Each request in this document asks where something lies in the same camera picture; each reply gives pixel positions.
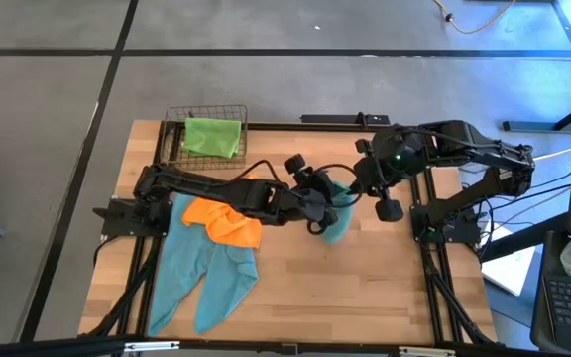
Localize yellow floor cable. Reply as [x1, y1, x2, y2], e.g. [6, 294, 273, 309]
[432, 0, 518, 36]

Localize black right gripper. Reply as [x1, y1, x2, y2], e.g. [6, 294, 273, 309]
[349, 148, 391, 199]

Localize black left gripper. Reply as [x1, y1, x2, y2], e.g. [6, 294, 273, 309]
[287, 171, 339, 227]

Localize dark teal microfiber towel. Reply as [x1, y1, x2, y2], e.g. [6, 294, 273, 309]
[318, 180, 357, 246]

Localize white cable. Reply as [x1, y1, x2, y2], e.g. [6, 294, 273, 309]
[532, 146, 571, 163]

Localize black desk leg bar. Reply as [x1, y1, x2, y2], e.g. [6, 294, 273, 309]
[478, 212, 571, 263]

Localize white flat sheet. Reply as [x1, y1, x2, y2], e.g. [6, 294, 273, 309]
[480, 244, 538, 298]

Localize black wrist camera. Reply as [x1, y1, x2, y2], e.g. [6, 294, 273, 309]
[283, 153, 307, 176]
[374, 196, 405, 223]

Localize light blue microfiber towel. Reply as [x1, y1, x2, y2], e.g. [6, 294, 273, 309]
[146, 191, 261, 337]

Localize black bar on table edge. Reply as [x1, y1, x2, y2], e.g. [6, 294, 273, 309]
[299, 112, 392, 127]

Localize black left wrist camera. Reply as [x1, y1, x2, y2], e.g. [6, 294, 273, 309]
[283, 153, 307, 176]

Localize orange microfiber towel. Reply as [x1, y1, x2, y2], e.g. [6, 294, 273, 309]
[180, 196, 265, 250]

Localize black desk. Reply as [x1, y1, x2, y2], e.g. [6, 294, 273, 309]
[529, 230, 571, 356]

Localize black crossbar with silver brackets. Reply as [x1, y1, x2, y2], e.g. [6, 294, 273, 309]
[0, 334, 571, 357]

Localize green microfiber towel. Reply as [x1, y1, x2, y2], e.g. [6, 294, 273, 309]
[181, 116, 244, 161]

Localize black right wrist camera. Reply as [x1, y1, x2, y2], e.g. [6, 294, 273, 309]
[374, 196, 405, 223]

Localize black power cable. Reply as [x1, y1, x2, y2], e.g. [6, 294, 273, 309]
[478, 168, 571, 234]

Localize brass wire basket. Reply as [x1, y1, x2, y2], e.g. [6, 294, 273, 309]
[159, 103, 250, 173]

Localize black aluminium table frame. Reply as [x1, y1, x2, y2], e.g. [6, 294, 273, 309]
[79, 120, 503, 348]

